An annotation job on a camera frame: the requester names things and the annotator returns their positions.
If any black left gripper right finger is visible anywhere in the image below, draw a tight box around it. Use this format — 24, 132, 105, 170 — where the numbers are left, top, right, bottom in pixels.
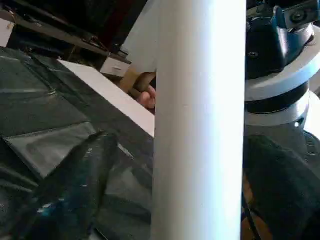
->
242, 134, 320, 240

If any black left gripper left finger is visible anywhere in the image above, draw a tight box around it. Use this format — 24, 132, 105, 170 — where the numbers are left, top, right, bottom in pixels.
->
0, 131, 121, 240

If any white plastic table leg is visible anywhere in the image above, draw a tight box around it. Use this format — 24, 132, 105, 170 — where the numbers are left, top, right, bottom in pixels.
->
150, 0, 248, 240

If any black mat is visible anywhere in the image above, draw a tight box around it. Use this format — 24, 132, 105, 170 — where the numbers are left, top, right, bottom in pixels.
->
0, 46, 156, 240

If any white robot torso base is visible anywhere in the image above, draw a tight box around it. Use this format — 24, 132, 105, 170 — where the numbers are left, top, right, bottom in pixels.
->
244, 0, 320, 166

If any white drawer unit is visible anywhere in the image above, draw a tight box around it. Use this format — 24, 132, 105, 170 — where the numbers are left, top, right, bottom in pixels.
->
99, 55, 132, 79

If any dark glass wall unit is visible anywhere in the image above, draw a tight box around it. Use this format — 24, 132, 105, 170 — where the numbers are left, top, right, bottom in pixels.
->
0, 0, 151, 63

